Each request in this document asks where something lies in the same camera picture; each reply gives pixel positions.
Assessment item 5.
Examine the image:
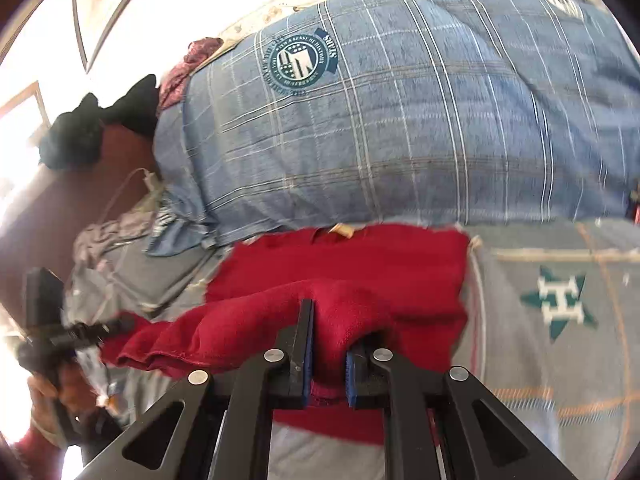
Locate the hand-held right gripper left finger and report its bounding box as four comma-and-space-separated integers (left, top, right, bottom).
75, 299, 317, 480

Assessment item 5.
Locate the white charger with cable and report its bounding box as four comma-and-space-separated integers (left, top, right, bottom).
95, 167, 160, 228

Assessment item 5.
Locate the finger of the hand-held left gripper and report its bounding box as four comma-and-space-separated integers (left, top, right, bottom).
79, 316, 137, 349

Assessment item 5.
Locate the blue plaid duvet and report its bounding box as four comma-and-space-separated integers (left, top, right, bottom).
147, 0, 640, 258

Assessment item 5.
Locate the red sweater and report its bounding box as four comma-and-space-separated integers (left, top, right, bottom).
100, 224, 471, 446

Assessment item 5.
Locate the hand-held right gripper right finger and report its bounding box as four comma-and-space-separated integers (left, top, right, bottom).
346, 342, 581, 480

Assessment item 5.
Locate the wooden frame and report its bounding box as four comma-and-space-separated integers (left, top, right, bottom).
72, 0, 166, 73

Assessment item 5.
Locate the lilac grey crumpled cloth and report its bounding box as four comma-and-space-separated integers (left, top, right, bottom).
74, 209, 163, 273

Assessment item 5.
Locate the black cloth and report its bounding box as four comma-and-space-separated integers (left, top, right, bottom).
39, 74, 161, 171

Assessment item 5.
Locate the person's left hand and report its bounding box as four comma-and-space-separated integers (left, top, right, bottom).
27, 355, 108, 441

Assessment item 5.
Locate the maroon patterned cloth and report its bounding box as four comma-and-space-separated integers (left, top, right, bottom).
156, 36, 225, 116

